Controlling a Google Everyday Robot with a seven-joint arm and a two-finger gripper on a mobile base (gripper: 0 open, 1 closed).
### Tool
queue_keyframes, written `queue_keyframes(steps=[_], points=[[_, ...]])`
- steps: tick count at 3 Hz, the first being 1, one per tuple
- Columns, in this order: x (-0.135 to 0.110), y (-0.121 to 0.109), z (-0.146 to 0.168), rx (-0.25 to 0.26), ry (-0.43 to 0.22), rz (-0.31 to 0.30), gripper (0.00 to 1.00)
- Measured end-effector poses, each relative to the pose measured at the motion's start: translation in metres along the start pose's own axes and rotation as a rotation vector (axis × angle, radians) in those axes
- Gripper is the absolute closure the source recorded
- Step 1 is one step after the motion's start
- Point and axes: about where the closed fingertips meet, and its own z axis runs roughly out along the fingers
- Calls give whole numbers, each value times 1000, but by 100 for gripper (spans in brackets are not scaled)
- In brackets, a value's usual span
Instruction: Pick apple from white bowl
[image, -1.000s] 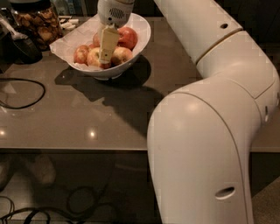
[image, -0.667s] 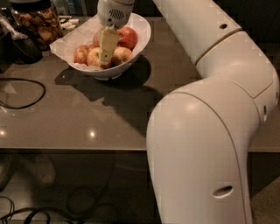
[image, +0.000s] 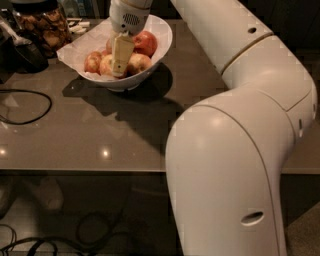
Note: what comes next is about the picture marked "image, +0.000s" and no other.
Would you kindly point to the white ceramic bowl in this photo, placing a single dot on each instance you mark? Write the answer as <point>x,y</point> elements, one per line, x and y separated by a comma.
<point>163,33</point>

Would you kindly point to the top centre red apple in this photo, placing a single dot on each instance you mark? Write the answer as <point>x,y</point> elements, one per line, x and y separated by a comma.
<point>109,46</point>

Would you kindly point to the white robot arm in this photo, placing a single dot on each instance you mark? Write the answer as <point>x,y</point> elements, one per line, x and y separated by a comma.
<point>224,155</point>

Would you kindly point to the white scoop handle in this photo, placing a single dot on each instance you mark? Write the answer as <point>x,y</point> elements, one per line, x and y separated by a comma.
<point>17,40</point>

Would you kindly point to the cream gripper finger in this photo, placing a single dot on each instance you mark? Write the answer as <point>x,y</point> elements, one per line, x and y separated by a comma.
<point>122,48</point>

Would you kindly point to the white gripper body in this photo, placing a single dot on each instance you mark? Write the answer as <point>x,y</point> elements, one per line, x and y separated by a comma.
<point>128,19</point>

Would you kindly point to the glass jar of dried chips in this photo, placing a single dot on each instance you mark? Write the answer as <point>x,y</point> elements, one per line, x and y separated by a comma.
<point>45,19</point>

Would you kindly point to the yellow-red apple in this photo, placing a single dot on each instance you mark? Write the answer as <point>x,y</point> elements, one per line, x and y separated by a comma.
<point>138,63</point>
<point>105,67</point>

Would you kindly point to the black round appliance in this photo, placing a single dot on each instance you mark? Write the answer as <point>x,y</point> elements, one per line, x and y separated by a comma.
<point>27,58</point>

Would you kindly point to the back right red apple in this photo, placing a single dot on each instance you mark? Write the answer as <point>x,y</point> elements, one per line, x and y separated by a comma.
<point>145,43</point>

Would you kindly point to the left small red apple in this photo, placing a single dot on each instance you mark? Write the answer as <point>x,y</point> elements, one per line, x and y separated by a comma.
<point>92,62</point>

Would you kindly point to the white small items behind bowl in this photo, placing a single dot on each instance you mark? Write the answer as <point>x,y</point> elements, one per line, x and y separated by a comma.
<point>78,27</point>

